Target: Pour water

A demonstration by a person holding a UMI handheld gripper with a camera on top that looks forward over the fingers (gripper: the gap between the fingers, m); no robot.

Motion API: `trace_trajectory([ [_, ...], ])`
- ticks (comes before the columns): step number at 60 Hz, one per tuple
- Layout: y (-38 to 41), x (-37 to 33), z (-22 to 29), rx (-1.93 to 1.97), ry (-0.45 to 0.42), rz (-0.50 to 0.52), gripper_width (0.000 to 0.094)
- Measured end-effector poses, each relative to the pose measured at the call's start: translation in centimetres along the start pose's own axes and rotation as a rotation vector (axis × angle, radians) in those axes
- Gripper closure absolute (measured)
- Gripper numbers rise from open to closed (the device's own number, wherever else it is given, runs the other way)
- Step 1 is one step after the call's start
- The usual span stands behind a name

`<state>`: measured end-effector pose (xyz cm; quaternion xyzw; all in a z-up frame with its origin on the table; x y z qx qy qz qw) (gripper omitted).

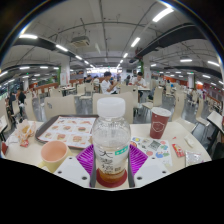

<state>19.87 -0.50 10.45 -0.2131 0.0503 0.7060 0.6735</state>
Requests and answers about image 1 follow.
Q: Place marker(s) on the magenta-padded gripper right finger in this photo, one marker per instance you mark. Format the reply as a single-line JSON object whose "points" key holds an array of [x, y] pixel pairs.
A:
{"points": [[137, 160]]}

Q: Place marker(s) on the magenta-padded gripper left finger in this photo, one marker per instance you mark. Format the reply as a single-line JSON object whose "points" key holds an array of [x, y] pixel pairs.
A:
{"points": [[86, 160]]}

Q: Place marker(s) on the clear tea bottle white cap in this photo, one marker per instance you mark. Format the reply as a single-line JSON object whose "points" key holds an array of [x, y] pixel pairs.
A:
{"points": [[111, 140]]}

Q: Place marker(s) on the colourful printed leaflet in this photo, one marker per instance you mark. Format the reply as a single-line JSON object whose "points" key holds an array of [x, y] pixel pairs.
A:
{"points": [[156, 148]]}

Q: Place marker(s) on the pale yellow mug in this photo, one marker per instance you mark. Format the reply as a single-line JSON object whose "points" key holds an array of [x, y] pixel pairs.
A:
{"points": [[53, 155]]}

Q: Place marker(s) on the small red sauce packet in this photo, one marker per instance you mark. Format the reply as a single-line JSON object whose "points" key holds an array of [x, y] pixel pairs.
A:
{"points": [[178, 150]]}

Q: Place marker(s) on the red paper cup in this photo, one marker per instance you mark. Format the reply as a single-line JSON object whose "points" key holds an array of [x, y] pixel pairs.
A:
{"points": [[159, 124]]}

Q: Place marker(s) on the dark food tray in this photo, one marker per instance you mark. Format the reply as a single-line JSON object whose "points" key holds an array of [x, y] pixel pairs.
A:
{"points": [[37, 138]]}

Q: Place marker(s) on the clear plastic packet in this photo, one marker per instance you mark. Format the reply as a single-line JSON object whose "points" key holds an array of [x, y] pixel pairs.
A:
{"points": [[194, 158]]}

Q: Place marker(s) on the beige dining chairs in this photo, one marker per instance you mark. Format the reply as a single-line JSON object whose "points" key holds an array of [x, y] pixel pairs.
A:
{"points": [[60, 106]]}

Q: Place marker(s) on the crumpled food wrapper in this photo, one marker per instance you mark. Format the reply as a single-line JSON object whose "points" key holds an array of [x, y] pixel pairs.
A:
{"points": [[25, 131]]}

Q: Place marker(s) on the person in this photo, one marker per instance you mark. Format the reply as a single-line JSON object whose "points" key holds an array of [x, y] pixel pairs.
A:
{"points": [[138, 81], [21, 97], [107, 85], [12, 99]]}

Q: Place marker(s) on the neighbouring beige table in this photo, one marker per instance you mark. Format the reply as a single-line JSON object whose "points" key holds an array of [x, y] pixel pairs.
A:
{"points": [[2, 122], [215, 118]]}

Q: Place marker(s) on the ceiling air conditioner unit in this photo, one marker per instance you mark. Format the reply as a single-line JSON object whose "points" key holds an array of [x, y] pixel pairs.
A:
{"points": [[80, 41]]}

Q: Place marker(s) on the ceiling lights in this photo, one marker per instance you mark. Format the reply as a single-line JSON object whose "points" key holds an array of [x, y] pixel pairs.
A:
{"points": [[163, 14]]}

